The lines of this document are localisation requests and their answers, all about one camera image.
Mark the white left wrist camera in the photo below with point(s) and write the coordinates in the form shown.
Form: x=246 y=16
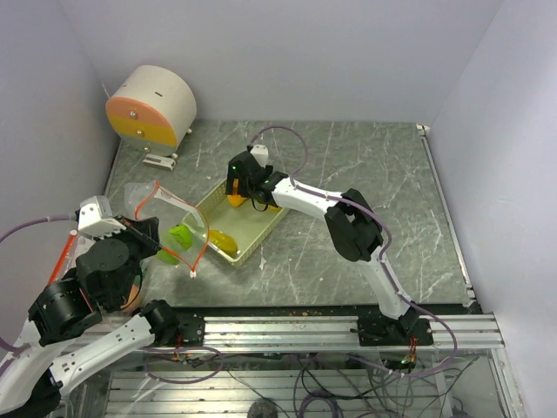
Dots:
x=95 y=218

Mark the clear bag orange zipper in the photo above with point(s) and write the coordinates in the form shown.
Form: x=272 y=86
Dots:
x=77 y=245

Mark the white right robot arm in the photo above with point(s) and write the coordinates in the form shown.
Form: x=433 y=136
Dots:
x=356 y=236

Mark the round cream drawer box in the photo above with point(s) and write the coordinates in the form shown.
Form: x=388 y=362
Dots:
x=152 y=110

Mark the orange toy mango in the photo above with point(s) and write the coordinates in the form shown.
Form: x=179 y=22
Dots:
x=235 y=199

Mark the yellow toy fruit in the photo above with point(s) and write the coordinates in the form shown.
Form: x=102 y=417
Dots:
x=223 y=242

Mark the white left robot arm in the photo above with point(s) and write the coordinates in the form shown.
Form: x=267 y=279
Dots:
x=37 y=373

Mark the green toy round vegetable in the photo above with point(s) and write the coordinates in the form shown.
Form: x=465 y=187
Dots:
x=167 y=258

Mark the green toy leaf vegetable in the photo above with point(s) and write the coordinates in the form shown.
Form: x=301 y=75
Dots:
x=181 y=236

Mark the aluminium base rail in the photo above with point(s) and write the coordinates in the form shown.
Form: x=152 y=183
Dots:
x=265 y=330

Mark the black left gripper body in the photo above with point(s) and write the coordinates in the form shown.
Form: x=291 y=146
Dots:
x=140 y=243

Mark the pale green plastic basket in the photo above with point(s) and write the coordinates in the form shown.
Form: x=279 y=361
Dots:
x=245 y=225

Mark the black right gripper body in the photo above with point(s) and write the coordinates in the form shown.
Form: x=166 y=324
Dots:
x=244 y=188

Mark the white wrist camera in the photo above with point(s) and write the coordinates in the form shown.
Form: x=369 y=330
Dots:
x=95 y=218
x=261 y=154

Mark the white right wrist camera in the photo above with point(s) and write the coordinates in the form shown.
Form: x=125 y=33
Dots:
x=261 y=154

